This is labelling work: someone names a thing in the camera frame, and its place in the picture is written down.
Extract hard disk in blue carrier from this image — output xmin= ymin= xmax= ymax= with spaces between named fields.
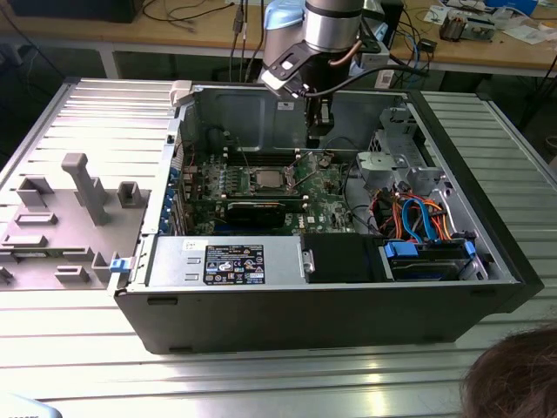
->
xmin=377 ymin=238 xmax=478 ymax=283

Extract orange wire bundle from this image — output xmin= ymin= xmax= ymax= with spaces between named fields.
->
xmin=424 ymin=199 xmax=456 ymax=241
xmin=372 ymin=191 xmax=408 ymax=234

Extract black open PC case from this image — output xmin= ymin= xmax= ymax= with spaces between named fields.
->
xmin=113 ymin=80 xmax=545 ymax=356

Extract black drive bay box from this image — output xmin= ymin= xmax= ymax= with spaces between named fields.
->
xmin=301 ymin=233 xmax=384 ymax=285

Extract black tower box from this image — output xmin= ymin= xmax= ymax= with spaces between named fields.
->
xmin=380 ymin=0 xmax=406 ymax=50

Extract green motherboard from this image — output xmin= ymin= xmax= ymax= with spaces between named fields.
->
xmin=191 ymin=150 xmax=365 ymax=237

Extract black monitor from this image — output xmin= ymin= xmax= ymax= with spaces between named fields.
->
xmin=7 ymin=0 xmax=137 ymax=25

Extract thick black cable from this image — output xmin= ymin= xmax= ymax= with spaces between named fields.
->
xmin=325 ymin=137 xmax=376 ymax=228

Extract blue box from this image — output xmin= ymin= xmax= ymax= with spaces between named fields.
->
xmin=485 ymin=0 xmax=540 ymax=14

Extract grey parts rack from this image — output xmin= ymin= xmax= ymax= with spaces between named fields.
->
xmin=0 ymin=152 xmax=152 ymax=292

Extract electronic device with coils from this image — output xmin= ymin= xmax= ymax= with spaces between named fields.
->
xmin=438 ymin=10 xmax=496 ymax=44

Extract white papers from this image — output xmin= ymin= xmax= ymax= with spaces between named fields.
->
xmin=500 ymin=24 xmax=552 ymax=45

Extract silver CPU chip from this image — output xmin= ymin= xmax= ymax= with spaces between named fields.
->
xmin=255 ymin=170 xmax=284 ymax=190

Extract black and white wrist camera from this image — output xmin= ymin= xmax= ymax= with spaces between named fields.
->
xmin=359 ymin=38 xmax=392 ymax=67

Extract thin metal locking lever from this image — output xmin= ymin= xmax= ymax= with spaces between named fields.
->
xmin=236 ymin=137 xmax=252 ymax=170

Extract beige plastic case latch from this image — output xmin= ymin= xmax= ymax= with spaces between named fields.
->
xmin=168 ymin=79 xmax=195 ymax=108

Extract CPU socket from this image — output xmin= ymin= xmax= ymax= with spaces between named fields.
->
xmin=246 ymin=166 xmax=292 ymax=196

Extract pale rounded device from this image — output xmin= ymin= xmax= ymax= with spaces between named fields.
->
xmin=0 ymin=393 xmax=60 ymax=418

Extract wooden workbench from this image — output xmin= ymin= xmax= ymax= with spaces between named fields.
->
xmin=0 ymin=0 xmax=557 ymax=79

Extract blue flat cable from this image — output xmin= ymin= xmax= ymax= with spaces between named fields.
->
xmin=400 ymin=198 xmax=422 ymax=241
xmin=417 ymin=200 xmax=439 ymax=243

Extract grey power supply unit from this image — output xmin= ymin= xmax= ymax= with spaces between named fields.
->
xmin=146 ymin=236 xmax=305 ymax=287

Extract person's brown haired head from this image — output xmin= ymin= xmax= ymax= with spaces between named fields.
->
xmin=460 ymin=324 xmax=557 ymax=418

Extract silver metal drive cage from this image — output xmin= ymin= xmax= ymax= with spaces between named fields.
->
xmin=355 ymin=106 xmax=452 ymax=195

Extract black camera cable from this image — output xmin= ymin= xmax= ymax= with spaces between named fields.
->
xmin=304 ymin=64 xmax=430 ymax=96

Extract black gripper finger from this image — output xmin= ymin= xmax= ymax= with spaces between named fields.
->
xmin=306 ymin=124 xmax=333 ymax=148

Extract black graphics card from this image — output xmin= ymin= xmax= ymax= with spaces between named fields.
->
xmin=225 ymin=199 xmax=288 ymax=228

